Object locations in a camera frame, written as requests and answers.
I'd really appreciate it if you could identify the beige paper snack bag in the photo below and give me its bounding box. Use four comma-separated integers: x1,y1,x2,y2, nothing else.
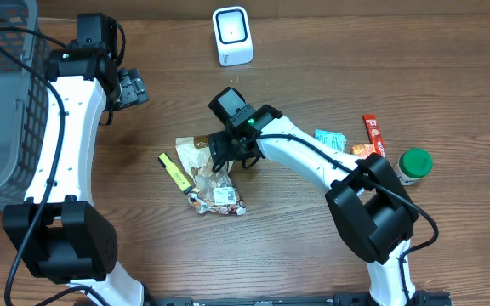
175,136,237,207

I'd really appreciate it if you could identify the silver snack wrapper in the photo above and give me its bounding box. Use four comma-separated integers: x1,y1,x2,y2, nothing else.
188,192,247,216

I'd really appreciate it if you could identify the yellow highlighter marker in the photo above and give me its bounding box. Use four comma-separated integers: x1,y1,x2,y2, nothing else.
158,153,192,195

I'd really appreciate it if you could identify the teal tissue packet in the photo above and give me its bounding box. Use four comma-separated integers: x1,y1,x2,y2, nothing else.
314,129,347,152

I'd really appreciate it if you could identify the orange small box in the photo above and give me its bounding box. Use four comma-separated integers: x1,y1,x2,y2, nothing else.
350,144,376,159

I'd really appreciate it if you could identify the red snack bar wrapper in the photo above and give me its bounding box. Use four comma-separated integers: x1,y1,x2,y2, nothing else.
362,114,386,157

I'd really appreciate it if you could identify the green lid jar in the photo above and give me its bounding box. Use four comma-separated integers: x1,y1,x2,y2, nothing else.
395,148,433,185

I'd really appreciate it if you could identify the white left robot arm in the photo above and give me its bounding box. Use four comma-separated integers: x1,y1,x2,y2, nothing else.
3,13,151,305

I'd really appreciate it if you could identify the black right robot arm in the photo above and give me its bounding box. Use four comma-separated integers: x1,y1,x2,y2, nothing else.
208,88,419,305

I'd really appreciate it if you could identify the white barcode scanner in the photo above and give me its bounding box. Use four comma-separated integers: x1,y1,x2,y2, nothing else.
212,6,254,67

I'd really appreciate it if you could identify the grey plastic mesh basket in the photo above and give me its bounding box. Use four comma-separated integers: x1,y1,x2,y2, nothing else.
0,0,49,211

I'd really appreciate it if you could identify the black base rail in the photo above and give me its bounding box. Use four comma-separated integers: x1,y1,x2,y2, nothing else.
147,291,453,306

